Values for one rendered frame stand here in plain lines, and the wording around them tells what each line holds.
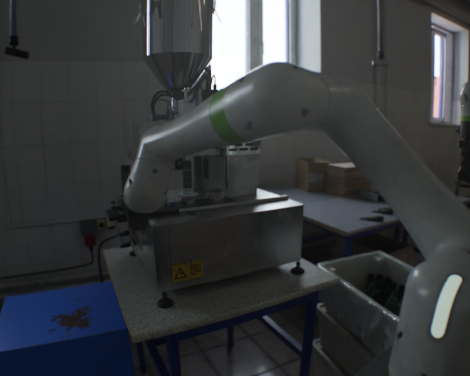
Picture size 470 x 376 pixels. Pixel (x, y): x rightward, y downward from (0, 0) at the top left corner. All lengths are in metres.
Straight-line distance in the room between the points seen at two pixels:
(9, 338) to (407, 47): 4.81
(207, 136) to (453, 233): 0.46
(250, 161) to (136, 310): 0.73
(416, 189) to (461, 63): 5.95
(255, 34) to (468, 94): 2.74
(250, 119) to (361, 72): 3.52
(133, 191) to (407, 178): 0.59
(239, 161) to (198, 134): 0.70
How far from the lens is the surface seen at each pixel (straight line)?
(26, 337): 1.38
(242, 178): 1.37
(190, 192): 1.20
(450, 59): 6.46
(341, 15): 3.93
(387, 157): 0.59
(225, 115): 0.58
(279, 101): 0.50
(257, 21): 3.67
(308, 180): 2.80
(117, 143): 2.63
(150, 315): 1.09
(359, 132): 0.61
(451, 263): 0.46
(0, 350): 1.36
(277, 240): 1.26
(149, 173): 0.82
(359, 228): 1.97
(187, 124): 0.69
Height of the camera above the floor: 1.33
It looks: 11 degrees down
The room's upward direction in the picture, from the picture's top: straight up
